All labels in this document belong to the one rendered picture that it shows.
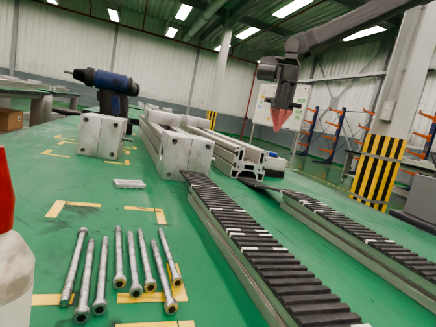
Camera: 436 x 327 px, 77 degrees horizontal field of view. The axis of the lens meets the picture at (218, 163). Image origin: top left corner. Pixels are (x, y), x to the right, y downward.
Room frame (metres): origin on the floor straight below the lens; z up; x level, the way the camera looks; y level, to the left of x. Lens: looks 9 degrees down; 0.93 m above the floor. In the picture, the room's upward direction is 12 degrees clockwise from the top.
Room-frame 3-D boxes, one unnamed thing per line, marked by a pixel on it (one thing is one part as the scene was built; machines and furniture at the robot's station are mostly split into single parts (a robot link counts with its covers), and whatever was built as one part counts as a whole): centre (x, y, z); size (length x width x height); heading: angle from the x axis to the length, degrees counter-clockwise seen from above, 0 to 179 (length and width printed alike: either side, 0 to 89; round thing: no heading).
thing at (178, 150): (0.61, 0.07, 0.83); 0.12 x 0.09 x 0.10; 111
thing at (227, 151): (1.09, 0.06, 0.82); 0.80 x 0.10 x 0.09; 21
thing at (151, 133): (1.02, 0.24, 0.82); 0.80 x 0.10 x 0.09; 21
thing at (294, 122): (6.59, -1.15, 0.97); 1.51 x 0.50 x 1.95; 39
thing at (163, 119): (1.02, 0.24, 0.87); 0.16 x 0.11 x 0.07; 21
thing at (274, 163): (0.88, -0.15, 0.81); 0.10 x 0.08 x 0.06; 111
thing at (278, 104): (0.88, -0.15, 0.96); 0.07 x 0.07 x 0.09; 20
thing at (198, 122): (1.33, 0.15, 0.87); 0.16 x 0.11 x 0.07; 21
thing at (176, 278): (0.26, 0.03, 0.78); 0.11 x 0.01 x 0.01; 22
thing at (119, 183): (0.46, 0.15, 0.78); 0.05 x 0.03 x 0.01; 125
